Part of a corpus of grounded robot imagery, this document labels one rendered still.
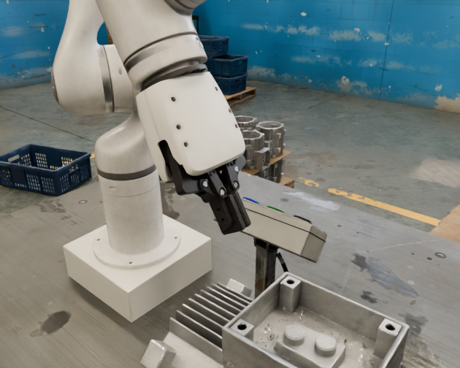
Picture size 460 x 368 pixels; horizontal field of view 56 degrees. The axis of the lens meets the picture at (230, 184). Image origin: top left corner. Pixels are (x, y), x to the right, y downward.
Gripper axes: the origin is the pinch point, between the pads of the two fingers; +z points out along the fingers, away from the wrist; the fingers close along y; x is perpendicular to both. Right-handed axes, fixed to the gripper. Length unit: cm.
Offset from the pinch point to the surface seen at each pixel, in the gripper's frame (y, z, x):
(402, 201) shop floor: -265, 76, -91
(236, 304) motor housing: 4.5, 8.3, 0.1
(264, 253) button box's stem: -18.1, 11.4, -13.7
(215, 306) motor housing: 6.3, 7.5, -0.9
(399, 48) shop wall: -550, -39, -140
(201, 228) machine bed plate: -45, 11, -55
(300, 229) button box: -17.4, 8.5, -4.7
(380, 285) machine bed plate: -50, 34, -14
